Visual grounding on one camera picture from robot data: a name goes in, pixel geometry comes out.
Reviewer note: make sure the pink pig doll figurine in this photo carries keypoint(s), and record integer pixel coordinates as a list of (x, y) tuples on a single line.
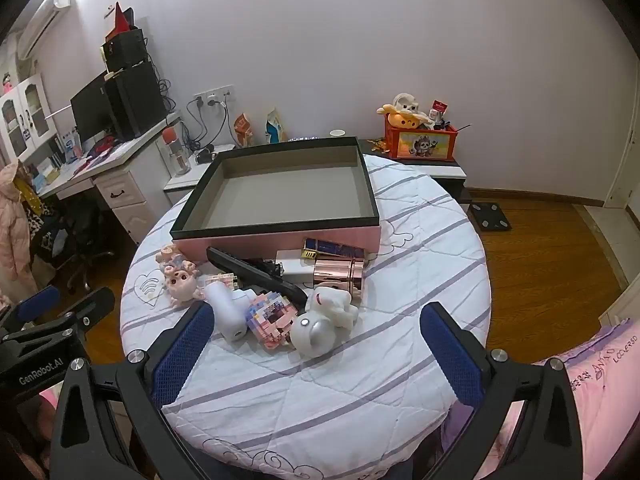
[(181, 276)]

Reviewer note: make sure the blue white snack bag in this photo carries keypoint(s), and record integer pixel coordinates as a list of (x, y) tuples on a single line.
[(275, 132)]

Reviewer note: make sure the white charger box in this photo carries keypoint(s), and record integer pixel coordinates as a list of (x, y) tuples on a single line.
[(295, 268)]

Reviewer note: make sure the white cylindrical holder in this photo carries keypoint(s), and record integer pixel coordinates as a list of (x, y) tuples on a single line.
[(230, 309)]

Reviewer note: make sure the black remote control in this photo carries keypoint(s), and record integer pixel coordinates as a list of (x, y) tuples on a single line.
[(252, 275)]

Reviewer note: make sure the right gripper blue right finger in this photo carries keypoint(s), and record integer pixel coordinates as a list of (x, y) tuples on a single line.
[(460, 356)]

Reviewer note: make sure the orange toy storage crate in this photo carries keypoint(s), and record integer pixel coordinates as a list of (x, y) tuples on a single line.
[(420, 143)]

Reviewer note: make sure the pink box with black rim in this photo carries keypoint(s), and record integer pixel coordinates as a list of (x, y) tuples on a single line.
[(254, 202)]

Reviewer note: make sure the pink bedsheet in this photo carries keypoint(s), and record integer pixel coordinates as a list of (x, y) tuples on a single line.
[(604, 378)]

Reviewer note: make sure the white desk with drawers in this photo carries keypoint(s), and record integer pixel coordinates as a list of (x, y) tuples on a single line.
[(131, 181)]

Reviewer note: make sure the white wall power strip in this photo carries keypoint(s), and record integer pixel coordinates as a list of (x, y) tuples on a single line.
[(220, 95)]

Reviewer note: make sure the white astronaut figurine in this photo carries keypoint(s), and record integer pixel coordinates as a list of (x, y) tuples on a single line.
[(328, 312)]

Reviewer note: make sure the white glass-door cabinet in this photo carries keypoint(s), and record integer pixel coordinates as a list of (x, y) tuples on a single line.
[(26, 122)]

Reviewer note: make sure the black speaker box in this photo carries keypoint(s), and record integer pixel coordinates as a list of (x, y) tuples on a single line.
[(125, 50)]

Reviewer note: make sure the black computer monitor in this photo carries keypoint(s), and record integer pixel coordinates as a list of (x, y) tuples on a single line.
[(92, 110)]

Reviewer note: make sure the blue gold slim box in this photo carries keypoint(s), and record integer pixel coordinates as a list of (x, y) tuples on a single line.
[(314, 249)]

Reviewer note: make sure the clear bottle red cap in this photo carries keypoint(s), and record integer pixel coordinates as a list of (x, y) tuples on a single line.
[(178, 159)]

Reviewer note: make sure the yellow plush toy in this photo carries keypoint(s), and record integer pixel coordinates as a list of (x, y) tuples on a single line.
[(404, 119)]

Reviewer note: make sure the orange snack bag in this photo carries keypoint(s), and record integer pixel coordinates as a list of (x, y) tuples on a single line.
[(243, 131)]

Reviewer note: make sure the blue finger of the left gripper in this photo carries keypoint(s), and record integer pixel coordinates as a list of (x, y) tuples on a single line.
[(43, 301), (91, 309)]

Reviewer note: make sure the white air conditioner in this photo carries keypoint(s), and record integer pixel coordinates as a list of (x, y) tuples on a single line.
[(41, 22)]

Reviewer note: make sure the white striped quilted tablecloth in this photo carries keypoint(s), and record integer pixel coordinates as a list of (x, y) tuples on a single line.
[(366, 406)]

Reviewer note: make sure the pink block-built toy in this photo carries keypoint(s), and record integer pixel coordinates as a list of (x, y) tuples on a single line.
[(270, 318)]

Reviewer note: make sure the pink jacket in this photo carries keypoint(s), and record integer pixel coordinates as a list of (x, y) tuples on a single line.
[(17, 281)]

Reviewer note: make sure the black square floor stand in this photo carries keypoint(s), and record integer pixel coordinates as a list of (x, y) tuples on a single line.
[(489, 217)]

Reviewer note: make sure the rose gold metallic canister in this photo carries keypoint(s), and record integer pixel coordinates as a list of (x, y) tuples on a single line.
[(341, 274)]

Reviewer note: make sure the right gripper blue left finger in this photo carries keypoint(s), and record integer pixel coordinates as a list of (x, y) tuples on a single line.
[(174, 353)]

